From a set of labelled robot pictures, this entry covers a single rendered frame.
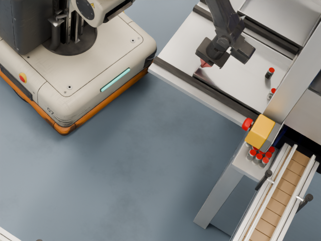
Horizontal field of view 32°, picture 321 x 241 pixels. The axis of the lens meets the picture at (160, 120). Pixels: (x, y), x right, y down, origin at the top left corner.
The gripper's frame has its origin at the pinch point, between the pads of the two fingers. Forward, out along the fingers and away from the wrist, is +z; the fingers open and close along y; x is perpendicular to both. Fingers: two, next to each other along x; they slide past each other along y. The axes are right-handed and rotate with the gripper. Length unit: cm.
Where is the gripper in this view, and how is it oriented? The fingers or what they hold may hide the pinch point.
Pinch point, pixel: (203, 65)
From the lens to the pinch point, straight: 194.1
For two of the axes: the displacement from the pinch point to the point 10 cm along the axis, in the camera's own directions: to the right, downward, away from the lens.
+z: -3.1, 3.8, 8.7
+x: 5.1, -7.1, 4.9
